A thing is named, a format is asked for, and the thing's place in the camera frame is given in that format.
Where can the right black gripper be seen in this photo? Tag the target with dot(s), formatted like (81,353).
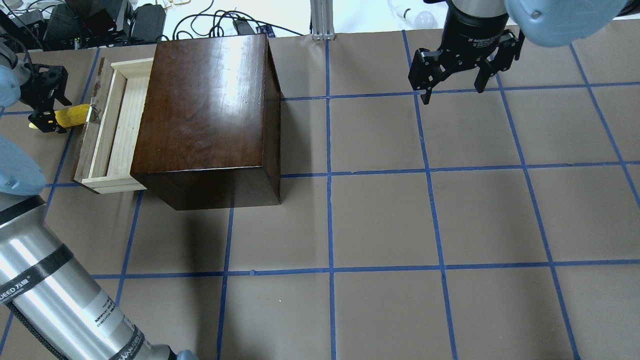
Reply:
(470,31)

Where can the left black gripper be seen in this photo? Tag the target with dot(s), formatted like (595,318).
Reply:
(44,90)

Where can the yellow corn cob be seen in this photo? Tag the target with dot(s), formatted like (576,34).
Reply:
(76,115)

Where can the light wood drawer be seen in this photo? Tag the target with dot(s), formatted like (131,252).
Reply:
(110,132)

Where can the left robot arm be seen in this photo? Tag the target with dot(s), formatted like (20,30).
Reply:
(47,289)

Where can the white light bulb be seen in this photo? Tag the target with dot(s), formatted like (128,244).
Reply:
(411,16)

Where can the black monitor equipment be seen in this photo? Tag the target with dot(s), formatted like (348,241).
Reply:
(55,25)

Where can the black power adapter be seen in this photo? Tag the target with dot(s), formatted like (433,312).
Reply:
(148,23)

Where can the dark brown wooden cabinet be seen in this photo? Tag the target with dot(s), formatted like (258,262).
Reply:
(210,130)

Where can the aluminium frame post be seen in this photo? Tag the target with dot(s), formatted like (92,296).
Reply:
(322,20)

